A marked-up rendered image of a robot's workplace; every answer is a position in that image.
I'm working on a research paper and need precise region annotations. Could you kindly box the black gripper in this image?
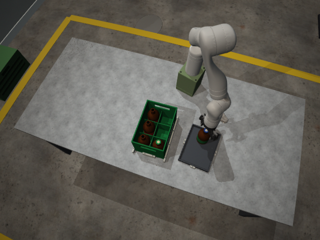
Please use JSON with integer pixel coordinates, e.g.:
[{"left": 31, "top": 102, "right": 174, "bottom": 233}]
[{"left": 199, "top": 113, "right": 219, "bottom": 141}]

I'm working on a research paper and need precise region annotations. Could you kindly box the brown glass bottle with green label and blue cap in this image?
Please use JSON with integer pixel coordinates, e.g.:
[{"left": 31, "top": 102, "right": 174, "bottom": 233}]
[{"left": 196, "top": 128, "right": 210, "bottom": 145}]

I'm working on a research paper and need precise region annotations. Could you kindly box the green crate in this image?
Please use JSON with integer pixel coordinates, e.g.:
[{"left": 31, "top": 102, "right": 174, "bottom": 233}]
[{"left": 131, "top": 104, "right": 177, "bottom": 159}]

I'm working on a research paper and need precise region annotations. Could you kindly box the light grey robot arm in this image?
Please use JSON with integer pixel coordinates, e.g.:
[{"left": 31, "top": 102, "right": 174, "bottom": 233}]
[{"left": 185, "top": 23, "right": 237, "bottom": 129}]

